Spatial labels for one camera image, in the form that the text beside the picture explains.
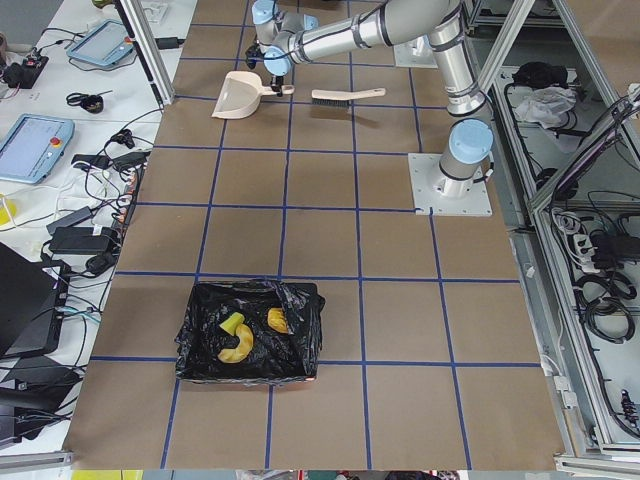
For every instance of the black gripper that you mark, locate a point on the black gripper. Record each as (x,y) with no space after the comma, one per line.
(276,80)

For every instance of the beige plastic dustpan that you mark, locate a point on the beige plastic dustpan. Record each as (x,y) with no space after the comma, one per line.
(241,94)

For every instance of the beige hand brush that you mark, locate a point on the beige hand brush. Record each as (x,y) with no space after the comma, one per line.
(343,98)

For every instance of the orange round peel piece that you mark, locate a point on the orange round peel piece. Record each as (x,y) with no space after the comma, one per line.
(276,320)

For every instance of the yellow wedge peel piece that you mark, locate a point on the yellow wedge peel piece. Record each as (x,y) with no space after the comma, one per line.
(232,322)

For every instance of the pale curved peel piece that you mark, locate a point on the pale curved peel piece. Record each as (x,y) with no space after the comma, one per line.
(244,347)

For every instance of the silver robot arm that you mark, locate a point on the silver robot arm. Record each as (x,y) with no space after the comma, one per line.
(284,39)

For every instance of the black bag lined bin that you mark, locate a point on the black bag lined bin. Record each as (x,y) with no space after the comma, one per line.
(275,358)

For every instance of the power strip with plugs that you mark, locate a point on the power strip with plugs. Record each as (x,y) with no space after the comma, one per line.
(127,200)

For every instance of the blue teach pendant far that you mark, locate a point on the blue teach pendant far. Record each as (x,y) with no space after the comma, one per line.
(104,47)

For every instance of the blue teach pendant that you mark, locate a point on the blue teach pendant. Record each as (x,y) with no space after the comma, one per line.
(104,47)
(33,146)

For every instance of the black tape roll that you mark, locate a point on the black tape roll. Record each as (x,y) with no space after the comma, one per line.
(93,104)

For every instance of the black power adapter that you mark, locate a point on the black power adapter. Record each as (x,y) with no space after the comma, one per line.
(83,240)

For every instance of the blue teach pendant near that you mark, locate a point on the blue teach pendant near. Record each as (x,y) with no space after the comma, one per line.
(33,146)

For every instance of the white crumpled cloth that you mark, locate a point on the white crumpled cloth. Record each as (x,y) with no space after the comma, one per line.
(547,107)

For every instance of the black laptop computer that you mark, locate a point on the black laptop computer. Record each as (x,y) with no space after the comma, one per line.
(31,295)

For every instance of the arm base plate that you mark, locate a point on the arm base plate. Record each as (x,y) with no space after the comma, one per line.
(436,194)
(416,53)

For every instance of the aluminium frame post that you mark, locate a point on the aluminium frame post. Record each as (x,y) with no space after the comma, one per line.
(139,31)

